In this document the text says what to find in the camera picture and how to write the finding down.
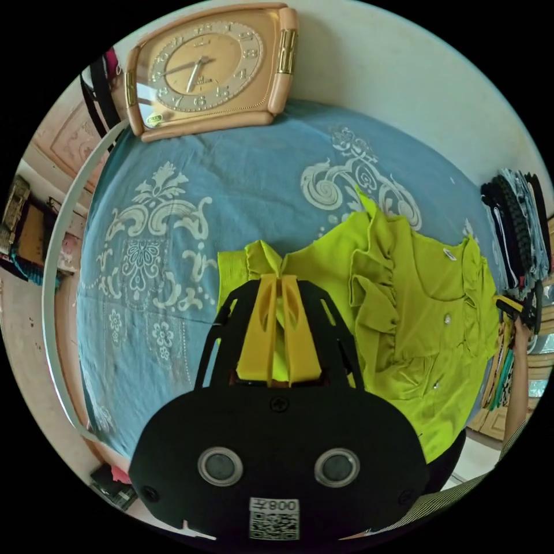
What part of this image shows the black strap bag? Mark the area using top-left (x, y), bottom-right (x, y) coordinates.
top-left (79, 47), bottom-right (127, 140)

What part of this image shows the pile of clothes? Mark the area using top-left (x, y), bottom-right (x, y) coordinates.
top-left (480, 168), bottom-right (554, 296)

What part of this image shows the person's right forearm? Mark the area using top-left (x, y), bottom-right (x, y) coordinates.
top-left (496, 346), bottom-right (531, 466)

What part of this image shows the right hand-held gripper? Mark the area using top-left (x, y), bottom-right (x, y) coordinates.
top-left (495, 280), bottom-right (545, 335)

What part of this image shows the bed with blue printed sheet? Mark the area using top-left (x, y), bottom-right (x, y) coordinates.
top-left (76, 99), bottom-right (508, 461)

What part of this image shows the peach square wall clock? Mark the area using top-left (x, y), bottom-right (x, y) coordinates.
top-left (125, 3), bottom-right (300, 144)

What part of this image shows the white curved rail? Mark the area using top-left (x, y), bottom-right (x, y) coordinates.
top-left (40, 119), bottom-right (132, 443)

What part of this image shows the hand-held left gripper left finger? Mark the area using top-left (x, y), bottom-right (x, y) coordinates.
top-left (236, 274), bottom-right (279, 385)

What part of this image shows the green short sleeve shirt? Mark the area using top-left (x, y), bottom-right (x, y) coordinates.
top-left (216, 186), bottom-right (501, 462)

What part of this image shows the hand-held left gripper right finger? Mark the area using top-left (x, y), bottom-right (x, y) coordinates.
top-left (281, 274), bottom-right (323, 385)

